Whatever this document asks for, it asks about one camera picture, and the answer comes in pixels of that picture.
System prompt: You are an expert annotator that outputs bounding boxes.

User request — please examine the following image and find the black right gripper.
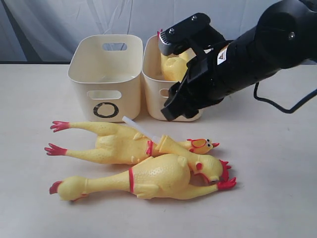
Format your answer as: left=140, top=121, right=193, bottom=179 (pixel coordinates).
left=158, top=12, right=260, bottom=121

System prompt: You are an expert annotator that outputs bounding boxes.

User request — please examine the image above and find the headless yellow rubber chicken body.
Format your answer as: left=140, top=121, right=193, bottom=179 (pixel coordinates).
left=160, top=48, right=196, bottom=82

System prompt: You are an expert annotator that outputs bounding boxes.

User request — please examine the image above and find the whole rubber chicken facing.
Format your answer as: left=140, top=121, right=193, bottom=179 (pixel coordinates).
left=44, top=121, right=219, bottom=165
left=49, top=154, right=237, bottom=201

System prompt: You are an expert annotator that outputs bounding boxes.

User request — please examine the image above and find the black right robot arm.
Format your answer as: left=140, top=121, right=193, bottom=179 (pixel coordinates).
left=158, top=0, right=317, bottom=121

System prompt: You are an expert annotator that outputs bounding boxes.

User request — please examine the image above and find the cream bin marked X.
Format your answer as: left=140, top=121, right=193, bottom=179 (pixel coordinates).
left=142, top=34, right=214, bottom=122

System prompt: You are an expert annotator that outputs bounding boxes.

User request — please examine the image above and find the cream bin marked O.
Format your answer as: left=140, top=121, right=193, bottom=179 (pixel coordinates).
left=68, top=34, right=143, bottom=122

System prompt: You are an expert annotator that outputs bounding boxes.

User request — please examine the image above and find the white backdrop curtain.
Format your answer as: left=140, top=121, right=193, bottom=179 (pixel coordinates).
left=0, top=0, right=272, bottom=62

